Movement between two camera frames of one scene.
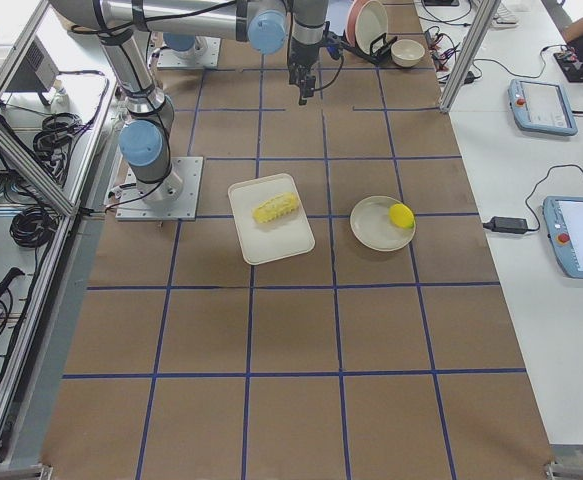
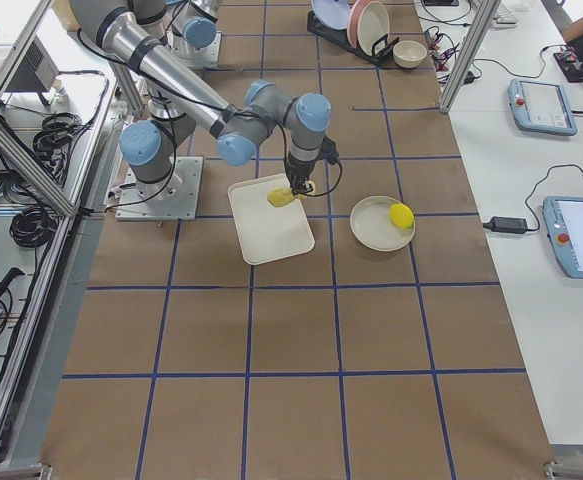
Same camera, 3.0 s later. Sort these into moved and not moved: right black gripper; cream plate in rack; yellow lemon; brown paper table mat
Moved: right black gripper
Not moved: cream plate in rack; yellow lemon; brown paper table mat
